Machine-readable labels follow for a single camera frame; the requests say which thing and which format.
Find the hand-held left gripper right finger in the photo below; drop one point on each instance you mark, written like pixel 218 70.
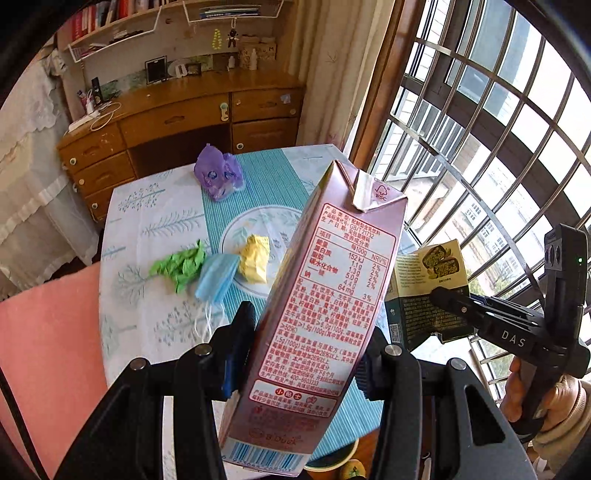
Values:
pixel 371 369

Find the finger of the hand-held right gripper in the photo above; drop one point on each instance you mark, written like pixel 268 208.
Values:
pixel 489 318
pixel 455 337

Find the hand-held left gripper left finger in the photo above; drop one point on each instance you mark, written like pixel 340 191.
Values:
pixel 235 355

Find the dark green cardboard box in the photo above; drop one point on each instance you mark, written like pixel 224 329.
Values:
pixel 415 314

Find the pink drink carton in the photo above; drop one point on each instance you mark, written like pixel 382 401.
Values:
pixel 332 286

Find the person's right forearm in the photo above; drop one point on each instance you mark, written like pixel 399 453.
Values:
pixel 568 438

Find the person's right hand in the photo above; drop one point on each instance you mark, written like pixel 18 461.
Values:
pixel 510 392

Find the blue face mask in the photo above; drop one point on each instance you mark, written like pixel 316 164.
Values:
pixel 214 277

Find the crumpled yellow paper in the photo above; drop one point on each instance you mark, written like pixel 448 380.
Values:
pixel 254 258

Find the orange fruit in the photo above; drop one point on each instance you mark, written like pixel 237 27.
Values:
pixel 353 471

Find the leaf-print tablecloth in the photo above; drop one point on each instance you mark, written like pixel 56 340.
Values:
pixel 147 217

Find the purple plastic bag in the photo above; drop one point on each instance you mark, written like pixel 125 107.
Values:
pixel 217 170

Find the metal window grille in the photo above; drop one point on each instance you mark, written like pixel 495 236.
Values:
pixel 485 115

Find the white drawer latch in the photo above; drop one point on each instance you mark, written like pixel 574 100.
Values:
pixel 225 111

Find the wooden desk with drawers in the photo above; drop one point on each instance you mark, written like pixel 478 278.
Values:
pixel 161 110

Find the white lace cloth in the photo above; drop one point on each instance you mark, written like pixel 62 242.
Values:
pixel 27 184

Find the white power strip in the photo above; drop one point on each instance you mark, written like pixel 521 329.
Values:
pixel 81 123

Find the cream curtain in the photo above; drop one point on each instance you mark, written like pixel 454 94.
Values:
pixel 341 69

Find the white bottle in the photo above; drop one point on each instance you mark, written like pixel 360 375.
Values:
pixel 253 60

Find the row of books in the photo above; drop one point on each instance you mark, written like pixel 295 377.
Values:
pixel 120 14

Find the black picture frame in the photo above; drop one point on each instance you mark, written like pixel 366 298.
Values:
pixel 156 70

